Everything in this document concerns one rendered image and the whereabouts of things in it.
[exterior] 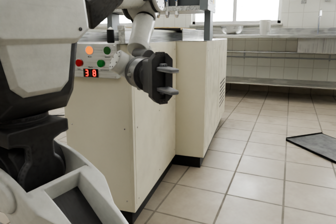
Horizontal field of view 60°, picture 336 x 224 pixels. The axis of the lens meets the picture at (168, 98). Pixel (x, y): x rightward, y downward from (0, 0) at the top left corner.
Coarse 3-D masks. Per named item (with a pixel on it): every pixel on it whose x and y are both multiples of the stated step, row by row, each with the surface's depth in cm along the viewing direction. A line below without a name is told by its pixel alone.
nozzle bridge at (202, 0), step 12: (180, 0) 183; (192, 0) 181; (204, 0) 170; (120, 12) 195; (180, 12) 195; (192, 12) 195; (204, 12) 182; (108, 24) 202; (204, 24) 183; (204, 36) 185
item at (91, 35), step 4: (88, 32) 140; (92, 32) 144; (96, 32) 147; (100, 32) 151; (104, 32) 155; (116, 32) 168; (84, 36) 137; (88, 36) 140; (92, 36) 144; (96, 36) 147; (100, 36) 151; (104, 36) 155; (116, 36) 168; (80, 40) 134; (84, 40) 137; (88, 40) 141; (92, 40) 144; (96, 40) 148; (100, 40) 151; (104, 40) 155; (116, 40) 169
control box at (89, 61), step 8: (80, 48) 119; (96, 48) 117; (112, 48) 115; (80, 56) 120; (88, 56) 119; (96, 56) 118; (104, 56) 117; (112, 56) 116; (88, 64) 119; (96, 64) 118; (104, 64) 117; (80, 72) 121; (88, 72) 120; (96, 72) 119; (104, 72) 118; (112, 72) 117
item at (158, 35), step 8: (120, 32) 113; (128, 32) 115; (160, 32) 153; (168, 32) 167; (176, 32) 184; (120, 40) 113; (128, 40) 116; (152, 40) 142; (160, 40) 154; (168, 40) 168
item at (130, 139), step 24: (120, 48) 117; (168, 48) 165; (72, 96) 128; (96, 96) 125; (120, 96) 121; (144, 96) 133; (72, 120) 131; (96, 120) 127; (120, 120) 124; (144, 120) 135; (168, 120) 174; (72, 144) 134; (96, 144) 130; (120, 144) 126; (144, 144) 137; (168, 144) 177; (120, 168) 129; (144, 168) 139; (168, 168) 192; (120, 192) 131; (144, 192) 141
